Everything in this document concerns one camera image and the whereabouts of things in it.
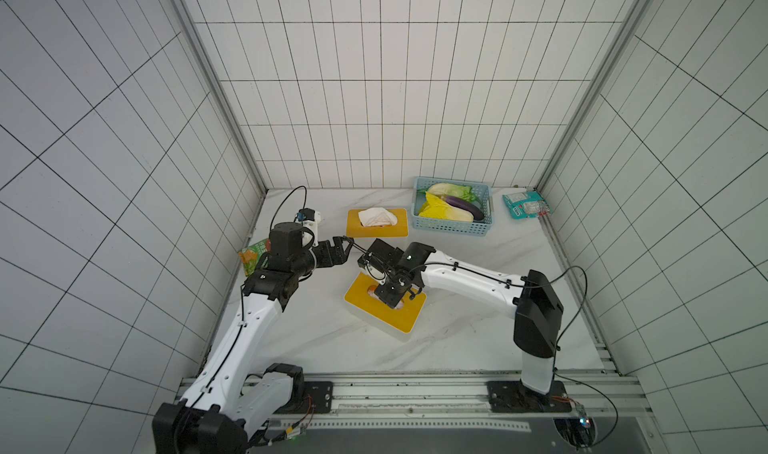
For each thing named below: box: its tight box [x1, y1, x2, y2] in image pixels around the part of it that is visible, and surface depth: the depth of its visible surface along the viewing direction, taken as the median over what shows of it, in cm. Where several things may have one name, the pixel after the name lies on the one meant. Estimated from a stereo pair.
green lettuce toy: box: [418, 183, 478, 202], surface depth 112 cm
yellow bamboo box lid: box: [346, 208, 409, 237], surface depth 98 cm
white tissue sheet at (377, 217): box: [358, 207, 398, 227], surface depth 97 cm
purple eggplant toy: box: [445, 196, 485, 221], surface depth 109 cm
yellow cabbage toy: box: [418, 192, 475, 222], surface depth 105 cm
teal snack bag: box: [502, 191, 553, 220], surface depth 112 cm
